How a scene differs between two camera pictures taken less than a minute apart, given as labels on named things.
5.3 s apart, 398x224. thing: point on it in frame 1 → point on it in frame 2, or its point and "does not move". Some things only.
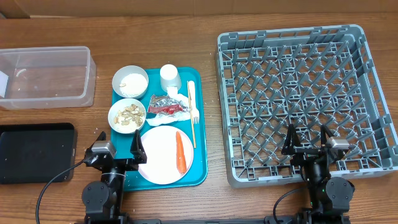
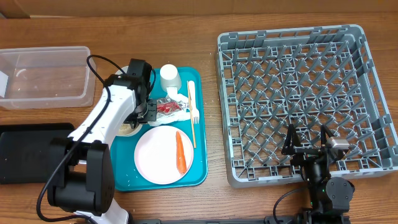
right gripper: (291, 145) does not move
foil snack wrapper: (166, 105) does not move
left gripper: (132, 163) → (151, 109)
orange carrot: (180, 154) does not move
